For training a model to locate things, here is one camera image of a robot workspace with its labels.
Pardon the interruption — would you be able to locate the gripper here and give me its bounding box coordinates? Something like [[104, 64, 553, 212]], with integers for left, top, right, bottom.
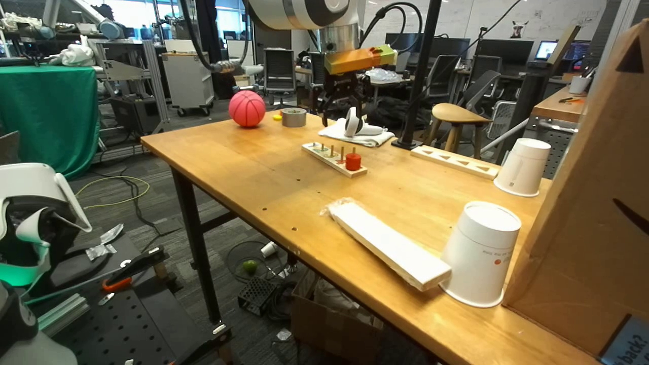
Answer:
[[315, 72, 369, 127]]

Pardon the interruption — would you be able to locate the white hand controller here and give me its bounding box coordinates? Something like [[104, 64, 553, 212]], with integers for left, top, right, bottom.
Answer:
[[344, 106, 384, 138]]

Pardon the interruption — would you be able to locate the clear plastic bag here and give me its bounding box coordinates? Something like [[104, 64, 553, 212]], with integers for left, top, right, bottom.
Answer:
[[365, 67, 405, 85]]

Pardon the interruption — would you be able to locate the roll of grey tape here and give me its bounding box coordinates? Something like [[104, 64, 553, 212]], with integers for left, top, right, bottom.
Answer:
[[281, 107, 308, 128]]

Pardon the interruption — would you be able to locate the wooden peg board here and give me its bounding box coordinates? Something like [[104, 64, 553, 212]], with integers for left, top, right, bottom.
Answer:
[[301, 141, 369, 179]]

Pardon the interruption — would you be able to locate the office chair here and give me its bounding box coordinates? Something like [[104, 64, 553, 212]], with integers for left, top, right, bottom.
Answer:
[[263, 48, 298, 108]]

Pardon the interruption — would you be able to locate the black pole stand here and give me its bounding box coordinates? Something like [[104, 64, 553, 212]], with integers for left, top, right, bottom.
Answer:
[[391, 0, 443, 151]]

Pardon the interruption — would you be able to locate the pink ball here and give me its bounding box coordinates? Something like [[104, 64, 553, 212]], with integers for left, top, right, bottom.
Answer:
[[228, 90, 267, 128]]

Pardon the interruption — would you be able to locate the wooden stool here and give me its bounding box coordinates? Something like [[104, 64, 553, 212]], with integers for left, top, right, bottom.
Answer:
[[425, 102, 493, 161]]

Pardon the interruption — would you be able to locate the wooden board with triangle holes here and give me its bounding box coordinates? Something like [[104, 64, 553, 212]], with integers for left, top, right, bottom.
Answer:
[[410, 145, 500, 181]]

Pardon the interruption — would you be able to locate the row of office chairs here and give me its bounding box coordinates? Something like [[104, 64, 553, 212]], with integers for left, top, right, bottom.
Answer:
[[425, 54, 518, 141]]

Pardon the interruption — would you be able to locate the white plank in plastic wrap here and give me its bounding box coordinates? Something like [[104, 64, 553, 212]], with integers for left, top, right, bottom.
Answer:
[[319, 197, 453, 293]]

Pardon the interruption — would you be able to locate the white cart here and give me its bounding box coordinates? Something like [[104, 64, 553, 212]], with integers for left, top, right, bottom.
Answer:
[[161, 50, 215, 118]]

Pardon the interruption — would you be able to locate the row of monitors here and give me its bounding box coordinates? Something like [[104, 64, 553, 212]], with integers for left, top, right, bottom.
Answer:
[[384, 32, 536, 66]]

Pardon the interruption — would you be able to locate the large white paper cup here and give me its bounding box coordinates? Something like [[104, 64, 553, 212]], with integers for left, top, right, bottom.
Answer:
[[439, 200, 523, 309]]

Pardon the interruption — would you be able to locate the laptop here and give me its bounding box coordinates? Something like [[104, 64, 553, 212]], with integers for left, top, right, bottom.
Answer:
[[534, 40, 559, 62]]

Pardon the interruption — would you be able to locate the whiteboard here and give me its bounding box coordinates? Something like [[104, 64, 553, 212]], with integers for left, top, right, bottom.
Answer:
[[364, 0, 608, 42]]

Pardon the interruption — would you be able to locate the black plastic crate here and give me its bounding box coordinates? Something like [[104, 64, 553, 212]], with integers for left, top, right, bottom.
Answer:
[[237, 276, 279, 318]]

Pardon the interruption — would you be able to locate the wooden desk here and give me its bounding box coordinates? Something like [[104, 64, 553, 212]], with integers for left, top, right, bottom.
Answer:
[[531, 85, 590, 124]]

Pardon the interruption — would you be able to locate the cardboard box with bags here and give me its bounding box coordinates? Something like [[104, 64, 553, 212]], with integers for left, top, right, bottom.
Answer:
[[290, 270, 387, 365]]

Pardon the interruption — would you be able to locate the white mug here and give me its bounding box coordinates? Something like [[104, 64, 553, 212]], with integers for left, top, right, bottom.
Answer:
[[568, 75, 592, 95]]

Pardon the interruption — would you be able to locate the white and blue robot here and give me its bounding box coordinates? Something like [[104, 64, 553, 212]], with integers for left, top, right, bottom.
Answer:
[[40, 0, 128, 42]]

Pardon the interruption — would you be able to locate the large cardboard box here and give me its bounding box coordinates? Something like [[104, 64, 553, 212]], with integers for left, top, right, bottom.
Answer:
[[501, 18, 649, 358]]

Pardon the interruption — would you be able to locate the bundle of white cloth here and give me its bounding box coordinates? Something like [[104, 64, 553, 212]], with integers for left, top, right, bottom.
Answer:
[[48, 43, 97, 67]]

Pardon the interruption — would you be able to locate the crumpled silver foil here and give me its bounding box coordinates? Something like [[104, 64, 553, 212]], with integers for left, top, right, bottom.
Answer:
[[85, 223, 125, 262]]

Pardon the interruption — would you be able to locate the table with green cloth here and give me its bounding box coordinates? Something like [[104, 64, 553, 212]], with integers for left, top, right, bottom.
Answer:
[[0, 64, 100, 179]]

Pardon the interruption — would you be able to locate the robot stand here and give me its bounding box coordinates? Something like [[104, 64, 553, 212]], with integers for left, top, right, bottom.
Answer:
[[0, 229, 235, 365]]

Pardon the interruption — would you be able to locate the aluminium profile bar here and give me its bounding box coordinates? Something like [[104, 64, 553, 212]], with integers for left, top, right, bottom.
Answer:
[[37, 293, 90, 337]]

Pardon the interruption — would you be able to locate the blue printed label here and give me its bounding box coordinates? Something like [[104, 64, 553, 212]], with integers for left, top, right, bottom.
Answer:
[[600, 314, 649, 365]]

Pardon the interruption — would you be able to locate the round wire grille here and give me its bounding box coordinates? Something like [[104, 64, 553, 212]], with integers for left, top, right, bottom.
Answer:
[[225, 240, 285, 285]]

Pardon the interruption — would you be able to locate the aluminium frame rack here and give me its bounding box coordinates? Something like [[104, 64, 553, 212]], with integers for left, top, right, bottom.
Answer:
[[87, 38, 171, 136]]

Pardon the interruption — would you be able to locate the yellow cable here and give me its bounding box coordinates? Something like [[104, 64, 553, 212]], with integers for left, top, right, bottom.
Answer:
[[75, 175, 151, 210]]

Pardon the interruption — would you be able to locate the black cable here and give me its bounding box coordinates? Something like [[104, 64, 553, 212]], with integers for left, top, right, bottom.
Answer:
[[99, 176, 164, 235]]

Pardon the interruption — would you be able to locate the clamp with orange handle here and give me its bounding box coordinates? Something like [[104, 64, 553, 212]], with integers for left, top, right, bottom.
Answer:
[[100, 245, 171, 295]]

